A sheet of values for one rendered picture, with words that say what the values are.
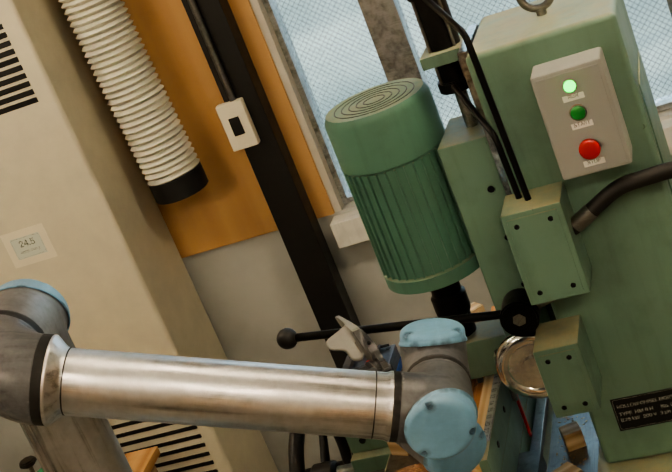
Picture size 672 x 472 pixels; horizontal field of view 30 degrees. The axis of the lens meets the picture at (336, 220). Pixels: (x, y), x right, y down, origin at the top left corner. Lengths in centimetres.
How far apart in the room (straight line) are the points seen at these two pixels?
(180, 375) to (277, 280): 203
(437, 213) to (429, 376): 43
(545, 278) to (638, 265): 16
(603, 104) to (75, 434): 85
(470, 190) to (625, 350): 35
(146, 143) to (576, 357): 170
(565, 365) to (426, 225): 30
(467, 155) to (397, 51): 143
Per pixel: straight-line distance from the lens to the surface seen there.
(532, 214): 181
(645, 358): 201
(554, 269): 184
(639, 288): 195
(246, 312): 366
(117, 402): 159
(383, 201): 195
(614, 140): 178
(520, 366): 199
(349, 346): 196
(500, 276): 199
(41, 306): 173
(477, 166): 192
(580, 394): 193
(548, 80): 176
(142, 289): 336
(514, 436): 213
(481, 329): 213
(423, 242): 197
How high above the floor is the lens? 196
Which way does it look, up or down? 19 degrees down
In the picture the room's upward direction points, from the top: 22 degrees counter-clockwise
